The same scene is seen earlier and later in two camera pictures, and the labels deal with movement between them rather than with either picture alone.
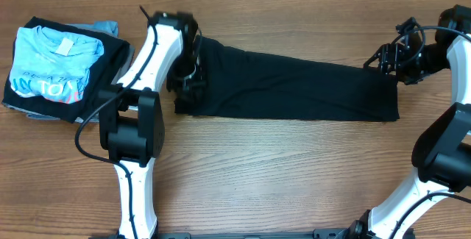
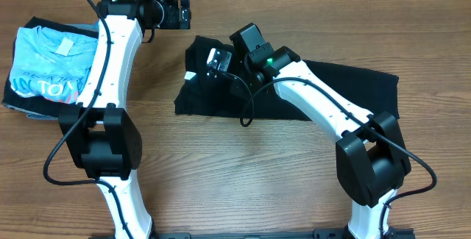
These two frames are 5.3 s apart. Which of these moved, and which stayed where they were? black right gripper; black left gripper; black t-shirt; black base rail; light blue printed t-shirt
Moved: black left gripper; black right gripper
Stayed: black t-shirt; black base rail; light blue printed t-shirt
